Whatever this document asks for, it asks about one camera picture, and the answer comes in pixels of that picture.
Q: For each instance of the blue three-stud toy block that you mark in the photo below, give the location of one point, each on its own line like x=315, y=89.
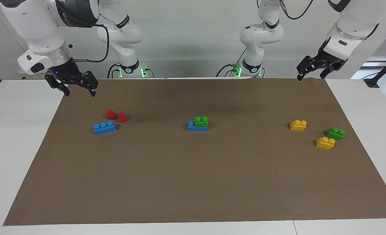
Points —
x=196, y=128
x=105, y=128

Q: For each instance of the yellow two-stud toy block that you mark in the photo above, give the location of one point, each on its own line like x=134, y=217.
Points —
x=325, y=143
x=298, y=126

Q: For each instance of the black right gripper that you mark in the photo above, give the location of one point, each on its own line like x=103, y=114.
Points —
x=69, y=75

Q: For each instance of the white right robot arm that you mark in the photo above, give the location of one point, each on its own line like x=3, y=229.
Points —
x=36, y=29

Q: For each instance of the brown paper mat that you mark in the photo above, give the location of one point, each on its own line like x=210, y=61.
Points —
x=193, y=179

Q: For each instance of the red one-stud toy block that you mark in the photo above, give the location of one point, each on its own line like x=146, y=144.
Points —
x=123, y=117
x=111, y=115

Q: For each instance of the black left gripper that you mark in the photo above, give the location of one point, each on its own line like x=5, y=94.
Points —
x=323, y=58

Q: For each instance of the green two-stud toy block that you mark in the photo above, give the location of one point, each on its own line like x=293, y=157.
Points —
x=335, y=134
x=201, y=122

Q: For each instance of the white box with yellow label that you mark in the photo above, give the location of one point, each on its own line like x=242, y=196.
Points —
x=28, y=76

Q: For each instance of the black stand with pole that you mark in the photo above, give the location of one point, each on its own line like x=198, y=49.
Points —
x=380, y=73

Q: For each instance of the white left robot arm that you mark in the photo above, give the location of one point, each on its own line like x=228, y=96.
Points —
x=349, y=26

